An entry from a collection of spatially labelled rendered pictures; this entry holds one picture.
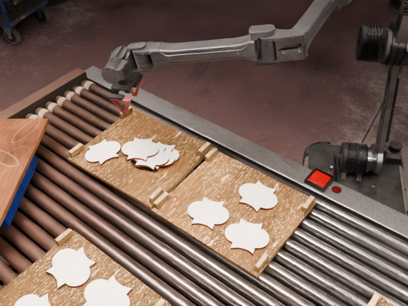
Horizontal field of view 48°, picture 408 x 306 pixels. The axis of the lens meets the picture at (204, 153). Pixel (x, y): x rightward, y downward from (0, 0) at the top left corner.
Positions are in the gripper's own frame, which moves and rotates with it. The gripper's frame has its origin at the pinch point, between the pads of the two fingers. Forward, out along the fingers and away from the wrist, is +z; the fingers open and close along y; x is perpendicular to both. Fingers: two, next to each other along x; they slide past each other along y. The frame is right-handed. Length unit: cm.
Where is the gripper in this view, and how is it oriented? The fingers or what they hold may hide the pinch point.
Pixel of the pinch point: (129, 102)
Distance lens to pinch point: 155.8
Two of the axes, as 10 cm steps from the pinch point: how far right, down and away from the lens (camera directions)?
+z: 0.3, 7.2, 6.9
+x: -9.7, -1.4, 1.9
